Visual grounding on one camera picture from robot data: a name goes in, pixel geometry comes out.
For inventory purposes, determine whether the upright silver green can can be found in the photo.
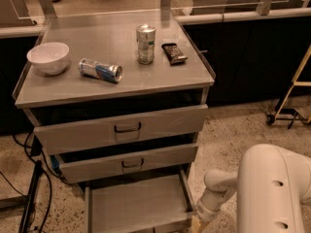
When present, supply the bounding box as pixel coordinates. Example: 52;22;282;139
136;24;156;64

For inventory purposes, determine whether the dark chocolate bar wrapper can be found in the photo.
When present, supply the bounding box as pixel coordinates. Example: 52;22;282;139
161;43;188;65

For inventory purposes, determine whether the black floor cable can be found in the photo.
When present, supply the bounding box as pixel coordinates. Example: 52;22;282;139
12;131;71;233

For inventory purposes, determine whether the white bowl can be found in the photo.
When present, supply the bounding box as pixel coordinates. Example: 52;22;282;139
26;42;70;75

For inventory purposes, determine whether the grey top drawer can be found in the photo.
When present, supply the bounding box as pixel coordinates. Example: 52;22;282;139
34;105;207;155

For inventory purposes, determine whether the grey middle drawer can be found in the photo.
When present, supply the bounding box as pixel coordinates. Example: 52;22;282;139
60;144;198;183

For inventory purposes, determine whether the grey metal drawer cabinet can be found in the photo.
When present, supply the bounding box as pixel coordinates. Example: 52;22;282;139
12;9;217;233

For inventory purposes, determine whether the white railing bar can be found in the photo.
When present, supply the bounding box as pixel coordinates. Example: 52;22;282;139
175;8;311;25

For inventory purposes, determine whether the grey bottom drawer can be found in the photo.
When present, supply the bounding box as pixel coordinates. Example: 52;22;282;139
84;167;195;233

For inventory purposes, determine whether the grey drawer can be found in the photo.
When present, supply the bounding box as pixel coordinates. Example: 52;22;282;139
84;167;195;233
34;105;207;155
60;144;198;183

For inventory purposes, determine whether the black floor stand bar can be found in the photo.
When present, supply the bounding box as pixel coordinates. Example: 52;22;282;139
18;160;43;233

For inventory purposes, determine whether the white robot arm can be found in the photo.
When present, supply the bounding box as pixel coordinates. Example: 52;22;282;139
192;144;311;233

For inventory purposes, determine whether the yellow wheeled cart frame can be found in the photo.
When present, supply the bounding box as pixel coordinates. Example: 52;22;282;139
265;45;311;128

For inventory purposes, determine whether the lying blue silver can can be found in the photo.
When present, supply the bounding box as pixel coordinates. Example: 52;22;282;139
78;58;122;83

